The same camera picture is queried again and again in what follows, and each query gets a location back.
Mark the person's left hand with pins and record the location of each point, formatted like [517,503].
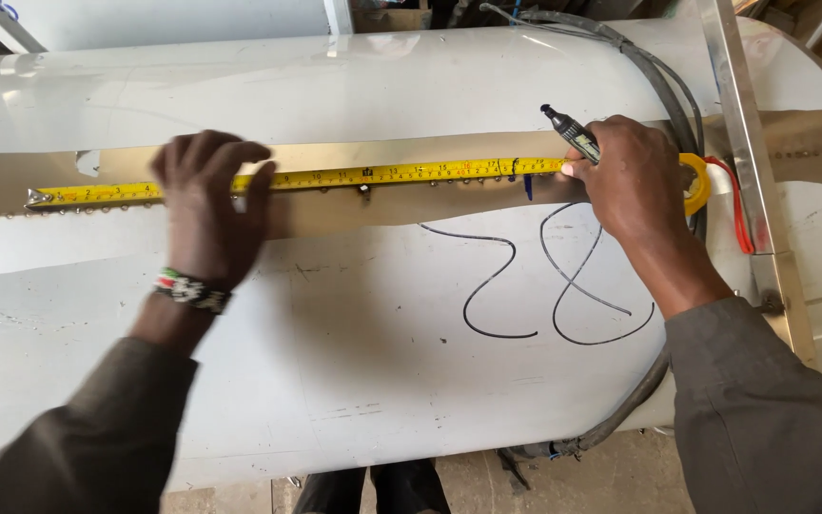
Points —
[205,214]

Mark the person's right hand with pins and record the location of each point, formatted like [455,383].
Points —
[629,182]

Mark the black marker pen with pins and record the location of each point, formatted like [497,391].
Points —
[572,132]

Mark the stainless steel angle bar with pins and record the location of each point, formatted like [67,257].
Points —
[753,164]

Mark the person's right fingers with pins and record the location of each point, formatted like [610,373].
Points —
[582,161]

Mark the yellow tape measure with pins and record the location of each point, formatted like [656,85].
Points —
[397,174]

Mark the person's legs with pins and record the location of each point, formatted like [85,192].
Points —
[375,489]

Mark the large white metal cylinder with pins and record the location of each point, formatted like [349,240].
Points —
[382,321]

